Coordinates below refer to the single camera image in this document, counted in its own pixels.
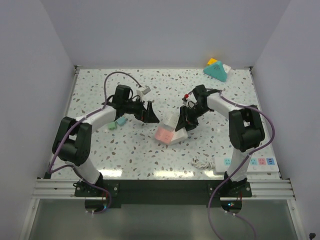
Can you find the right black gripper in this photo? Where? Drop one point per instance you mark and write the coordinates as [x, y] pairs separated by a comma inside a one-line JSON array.
[[186, 120]]

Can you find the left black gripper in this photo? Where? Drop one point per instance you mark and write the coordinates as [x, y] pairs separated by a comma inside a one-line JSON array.
[[146, 115]]

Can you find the white square socket adapter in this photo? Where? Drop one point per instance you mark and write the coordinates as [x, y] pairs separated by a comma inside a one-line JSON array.
[[171, 119]]

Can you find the light blue plug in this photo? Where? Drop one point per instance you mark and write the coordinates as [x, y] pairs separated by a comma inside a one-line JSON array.
[[121, 121]]

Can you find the green plug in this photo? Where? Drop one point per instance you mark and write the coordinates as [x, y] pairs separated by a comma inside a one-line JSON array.
[[112, 125]]

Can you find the teal triangular socket adapter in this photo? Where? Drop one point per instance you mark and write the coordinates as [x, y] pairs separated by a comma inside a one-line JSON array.
[[218, 71]]

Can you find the white power strip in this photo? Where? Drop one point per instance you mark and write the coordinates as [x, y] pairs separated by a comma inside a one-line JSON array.
[[260, 165]]

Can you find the white triangular socket adapter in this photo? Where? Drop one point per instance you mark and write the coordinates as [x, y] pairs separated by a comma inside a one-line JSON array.
[[179, 136]]

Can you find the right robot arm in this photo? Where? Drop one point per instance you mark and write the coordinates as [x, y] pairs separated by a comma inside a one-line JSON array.
[[246, 131]]

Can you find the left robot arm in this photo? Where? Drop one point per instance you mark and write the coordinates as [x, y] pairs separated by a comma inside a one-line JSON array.
[[72, 143]]

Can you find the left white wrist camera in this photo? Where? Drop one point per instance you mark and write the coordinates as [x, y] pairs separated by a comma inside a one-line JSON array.
[[143, 91]]

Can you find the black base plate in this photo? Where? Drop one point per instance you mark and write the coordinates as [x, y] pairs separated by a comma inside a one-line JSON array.
[[146, 192]]

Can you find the aluminium rail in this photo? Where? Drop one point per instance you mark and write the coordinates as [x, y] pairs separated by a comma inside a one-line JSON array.
[[256, 189]]

